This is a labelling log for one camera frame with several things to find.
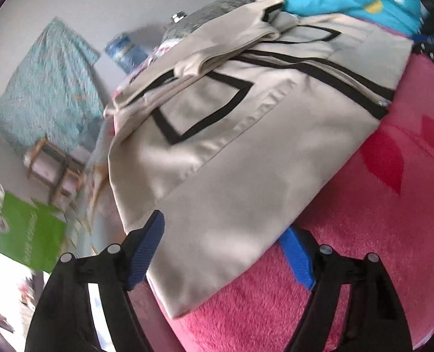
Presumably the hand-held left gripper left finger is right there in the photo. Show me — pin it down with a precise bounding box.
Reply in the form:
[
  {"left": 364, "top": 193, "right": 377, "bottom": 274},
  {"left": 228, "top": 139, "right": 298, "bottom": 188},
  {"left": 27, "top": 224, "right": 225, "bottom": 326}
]
[{"left": 24, "top": 210, "right": 165, "bottom": 352}]

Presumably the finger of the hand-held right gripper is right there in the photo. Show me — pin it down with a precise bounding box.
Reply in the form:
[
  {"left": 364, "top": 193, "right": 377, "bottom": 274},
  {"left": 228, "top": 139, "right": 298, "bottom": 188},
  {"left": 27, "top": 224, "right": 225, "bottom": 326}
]
[{"left": 412, "top": 34, "right": 432, "bottom": 50}]

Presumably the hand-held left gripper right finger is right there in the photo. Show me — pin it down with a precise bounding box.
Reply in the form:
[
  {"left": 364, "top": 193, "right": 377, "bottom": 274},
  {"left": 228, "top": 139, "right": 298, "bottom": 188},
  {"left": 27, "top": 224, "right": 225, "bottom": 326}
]
[{"left": 279, "top": 226, "right": 413, "bottom": 352}]

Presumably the beige zip jacket black trim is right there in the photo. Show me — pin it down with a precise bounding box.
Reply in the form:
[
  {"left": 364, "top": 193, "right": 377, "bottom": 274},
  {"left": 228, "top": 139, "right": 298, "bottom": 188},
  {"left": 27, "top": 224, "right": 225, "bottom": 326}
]
[{"left": 103, "top": 0, "right": 415, "bottom": 319}]

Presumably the pink fleece blanket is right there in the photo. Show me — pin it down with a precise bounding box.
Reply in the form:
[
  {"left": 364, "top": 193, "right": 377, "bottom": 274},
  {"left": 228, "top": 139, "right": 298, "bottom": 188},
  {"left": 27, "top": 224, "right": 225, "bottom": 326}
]
[{"left": 129, "top": 53, "right": 434, "bottom": 352}]

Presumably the green paper shopping bag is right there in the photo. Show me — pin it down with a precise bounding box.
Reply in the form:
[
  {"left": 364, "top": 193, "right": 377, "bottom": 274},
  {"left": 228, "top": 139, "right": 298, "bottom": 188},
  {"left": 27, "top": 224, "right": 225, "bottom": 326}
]
[{"left": 0, "top": 190, "right": 68, "bottom": 274}]

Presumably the wooden chair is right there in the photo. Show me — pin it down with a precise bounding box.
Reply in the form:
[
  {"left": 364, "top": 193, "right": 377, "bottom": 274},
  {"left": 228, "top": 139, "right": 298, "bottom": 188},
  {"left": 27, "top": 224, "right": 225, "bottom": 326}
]
[{"left": 24, "top": 136, "right": 87, "bottom": 209}]

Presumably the large blue water bottle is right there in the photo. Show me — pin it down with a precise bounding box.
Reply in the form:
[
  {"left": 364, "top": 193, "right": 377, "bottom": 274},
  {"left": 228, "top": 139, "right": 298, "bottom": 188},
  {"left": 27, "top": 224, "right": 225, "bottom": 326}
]
[{"left": 104, "top": 32, "right": 149, "bottom": 76}]

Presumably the grey pillow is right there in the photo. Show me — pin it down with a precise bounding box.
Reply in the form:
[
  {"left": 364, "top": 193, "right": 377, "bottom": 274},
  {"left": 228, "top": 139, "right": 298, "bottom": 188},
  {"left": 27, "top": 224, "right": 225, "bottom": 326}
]
[{"left": 162, "top": 0, "right": 272, "bottom": 43}]

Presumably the teal floral wall cloth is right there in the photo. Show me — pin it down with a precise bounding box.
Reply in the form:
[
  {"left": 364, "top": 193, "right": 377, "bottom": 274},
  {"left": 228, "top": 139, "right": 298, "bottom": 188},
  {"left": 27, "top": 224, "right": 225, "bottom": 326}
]
[{"left": 0, "top": 16, "right": 105, "bottom": 155}]

